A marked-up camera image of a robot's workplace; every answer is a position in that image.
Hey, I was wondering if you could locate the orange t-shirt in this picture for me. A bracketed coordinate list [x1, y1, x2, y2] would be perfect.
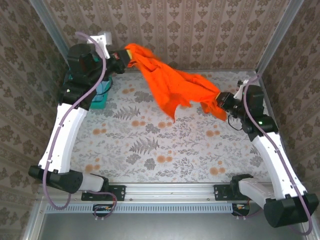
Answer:
[124, 42, 228, 124]

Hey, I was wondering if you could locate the light blue t-shirt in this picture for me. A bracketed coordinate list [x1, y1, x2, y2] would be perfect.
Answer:
[95, 79, 111, 102]

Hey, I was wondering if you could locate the floral table cover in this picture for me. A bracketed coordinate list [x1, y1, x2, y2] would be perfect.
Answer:
[67, 70, 278, 185]

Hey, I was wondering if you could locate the grey metal panel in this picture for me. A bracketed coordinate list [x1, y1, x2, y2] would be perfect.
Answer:
[37, 212, 310, 240]

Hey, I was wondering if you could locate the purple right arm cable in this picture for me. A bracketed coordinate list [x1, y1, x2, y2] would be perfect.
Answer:
[232, 73, 313, 236]

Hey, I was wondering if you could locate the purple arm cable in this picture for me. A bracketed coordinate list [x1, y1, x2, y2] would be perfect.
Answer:
[232, 73, 313, 236]
[42, 31, 118, 222]

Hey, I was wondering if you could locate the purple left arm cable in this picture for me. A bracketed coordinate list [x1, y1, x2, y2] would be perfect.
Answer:
[42, 31, 118, 222]

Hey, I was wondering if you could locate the thin black right gripper cable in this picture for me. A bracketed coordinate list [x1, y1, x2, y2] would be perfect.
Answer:
[226, 113, 244, 131]

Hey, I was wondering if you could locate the aluminium frame post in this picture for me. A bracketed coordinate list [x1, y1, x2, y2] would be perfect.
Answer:
[256, 0, 305, 76]
[28, 0, 76, 65]

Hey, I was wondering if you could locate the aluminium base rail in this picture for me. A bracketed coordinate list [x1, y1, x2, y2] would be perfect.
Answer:
[37, 182, 276, 201]

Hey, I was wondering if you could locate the slotted grey cable duct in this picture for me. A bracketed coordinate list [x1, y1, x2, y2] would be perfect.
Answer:
[46, 202, 235, 214]

